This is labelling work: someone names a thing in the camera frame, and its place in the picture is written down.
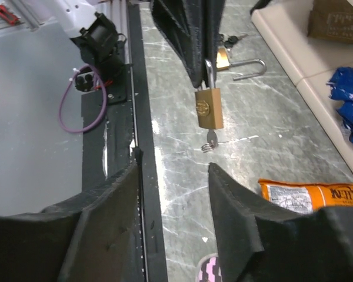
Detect blue chip bag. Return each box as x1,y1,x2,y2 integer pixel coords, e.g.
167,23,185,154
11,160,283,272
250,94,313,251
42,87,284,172
327,67,353,144

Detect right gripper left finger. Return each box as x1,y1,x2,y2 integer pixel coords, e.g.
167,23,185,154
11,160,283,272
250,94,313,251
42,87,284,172
0,148,142,281

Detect orange kettle chip bag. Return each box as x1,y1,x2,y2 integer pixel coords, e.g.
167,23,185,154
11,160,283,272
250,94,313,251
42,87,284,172
258,179,353,214

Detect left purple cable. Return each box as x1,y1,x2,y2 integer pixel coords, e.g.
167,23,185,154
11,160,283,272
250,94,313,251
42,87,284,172
58,64,108,135

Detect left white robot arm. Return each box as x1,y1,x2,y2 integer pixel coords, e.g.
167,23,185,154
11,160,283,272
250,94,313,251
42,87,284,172
7,1,225,88

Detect small silver lock key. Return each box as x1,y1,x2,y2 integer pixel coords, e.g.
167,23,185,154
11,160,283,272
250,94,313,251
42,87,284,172
201,129,218,153

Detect large brass long-shackle padlock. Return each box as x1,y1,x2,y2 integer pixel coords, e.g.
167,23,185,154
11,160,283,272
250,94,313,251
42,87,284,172
216,47,267,81

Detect small brass padlock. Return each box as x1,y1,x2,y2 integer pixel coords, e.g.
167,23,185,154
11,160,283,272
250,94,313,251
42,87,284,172
195,59,224,130

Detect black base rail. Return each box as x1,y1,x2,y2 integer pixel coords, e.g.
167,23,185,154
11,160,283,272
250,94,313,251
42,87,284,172
82,1,168,281

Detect beige checkered three-tier shelf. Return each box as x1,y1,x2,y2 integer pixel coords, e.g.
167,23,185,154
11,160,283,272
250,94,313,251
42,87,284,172
251,1,353,173

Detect black keys near brass lock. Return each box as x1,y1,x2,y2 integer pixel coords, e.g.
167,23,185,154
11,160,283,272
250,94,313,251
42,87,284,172
218,33,248,48

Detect purple wavy sponge pad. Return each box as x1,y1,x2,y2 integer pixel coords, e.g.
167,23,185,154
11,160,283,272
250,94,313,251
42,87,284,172
195,253,222,282

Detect brown paper packet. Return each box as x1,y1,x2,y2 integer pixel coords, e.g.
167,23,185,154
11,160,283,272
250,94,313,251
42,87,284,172
307,0,353,44

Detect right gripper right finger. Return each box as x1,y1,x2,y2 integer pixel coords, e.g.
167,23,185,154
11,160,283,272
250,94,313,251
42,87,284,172
208,163,353,281

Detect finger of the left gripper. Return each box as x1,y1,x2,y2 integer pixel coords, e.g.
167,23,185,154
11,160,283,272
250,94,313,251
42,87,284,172
150,1,207,88
206,0,224,82

